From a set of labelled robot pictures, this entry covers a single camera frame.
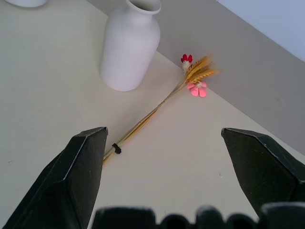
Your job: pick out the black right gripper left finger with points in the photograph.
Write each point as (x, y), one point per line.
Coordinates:
(66, 181)

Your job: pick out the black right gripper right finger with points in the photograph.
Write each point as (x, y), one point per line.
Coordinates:
(264, 167)

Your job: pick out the white ceramic vase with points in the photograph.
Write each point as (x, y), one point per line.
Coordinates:
(129, 45)

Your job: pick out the dried wheat flower bundle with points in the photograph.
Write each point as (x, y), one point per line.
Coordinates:
(152, 112)

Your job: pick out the white round container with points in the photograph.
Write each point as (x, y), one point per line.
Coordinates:
(25, 2)

